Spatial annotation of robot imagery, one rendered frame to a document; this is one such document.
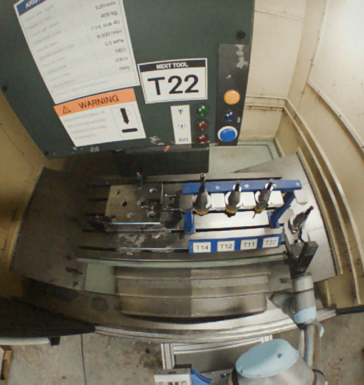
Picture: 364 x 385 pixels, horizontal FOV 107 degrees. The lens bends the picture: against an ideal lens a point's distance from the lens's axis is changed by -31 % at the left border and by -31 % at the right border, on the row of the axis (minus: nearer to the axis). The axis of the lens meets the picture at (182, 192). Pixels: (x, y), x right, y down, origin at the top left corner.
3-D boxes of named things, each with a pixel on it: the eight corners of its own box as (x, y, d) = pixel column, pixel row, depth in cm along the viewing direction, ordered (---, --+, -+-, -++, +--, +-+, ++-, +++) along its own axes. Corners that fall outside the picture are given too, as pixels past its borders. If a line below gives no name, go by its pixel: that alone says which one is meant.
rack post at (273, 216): (279, 227, 92) (304, 197, 67) (270, 228, 92) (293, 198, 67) (275, 210, 97) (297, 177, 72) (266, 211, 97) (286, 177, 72)
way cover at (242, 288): (269, 308, 93) (279, 308, 79) (117, 311, 98) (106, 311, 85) (264, 261, 109) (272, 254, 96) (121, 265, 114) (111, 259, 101)
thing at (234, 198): (239, 194, 67) (243, 182, 61) (240, 205, 64) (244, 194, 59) (227, 193, 67) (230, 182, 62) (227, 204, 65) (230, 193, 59)
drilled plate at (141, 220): (161, 227, 93) (159, 223, 89) (107, 227, 95) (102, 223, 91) (164, 187, 106) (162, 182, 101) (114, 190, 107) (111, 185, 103)
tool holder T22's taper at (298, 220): (301, 215, 60) (309, 205, 54) (304, 226, 58) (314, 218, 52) (291, 216, 60) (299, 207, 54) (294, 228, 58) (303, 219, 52)
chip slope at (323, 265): (315, 282, 96) (338, 274, 74) (209, 298, 100) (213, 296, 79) (286, 172, 145) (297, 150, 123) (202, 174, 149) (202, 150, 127)
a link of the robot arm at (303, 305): (289, 322, 49) (300, 324, 42) (288, 293, 55) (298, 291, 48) (309, 317, 49) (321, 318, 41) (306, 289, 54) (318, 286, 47)
